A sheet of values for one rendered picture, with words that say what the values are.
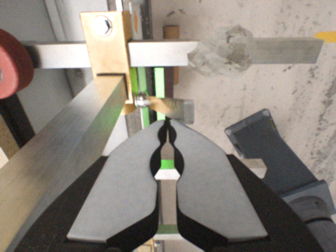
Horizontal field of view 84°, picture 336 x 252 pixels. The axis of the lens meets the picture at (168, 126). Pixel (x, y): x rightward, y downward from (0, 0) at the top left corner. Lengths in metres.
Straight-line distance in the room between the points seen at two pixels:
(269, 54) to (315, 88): 1.23
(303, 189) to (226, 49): 0.83
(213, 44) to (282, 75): 1.12
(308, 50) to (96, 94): 0.27
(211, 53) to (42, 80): 0.37
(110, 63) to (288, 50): 0.23
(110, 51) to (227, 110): 1.12
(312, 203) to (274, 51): 0.82
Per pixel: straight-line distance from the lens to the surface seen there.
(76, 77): 0.58
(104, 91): 0.21
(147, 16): 0.42
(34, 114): 0.47
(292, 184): 1.04
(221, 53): 0.25
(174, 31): 1.05
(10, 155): 0.39
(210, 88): 1.22
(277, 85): 1.37
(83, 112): 0.17
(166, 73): 0.43
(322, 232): 0.98
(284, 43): 0.30
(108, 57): 0.26
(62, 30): 0.56
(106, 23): 0.25
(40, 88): 0.49
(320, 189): 1.04
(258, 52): 0.29
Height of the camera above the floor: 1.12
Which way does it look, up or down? 58 degrees down
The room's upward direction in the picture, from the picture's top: 180 degrees counter-clockwise
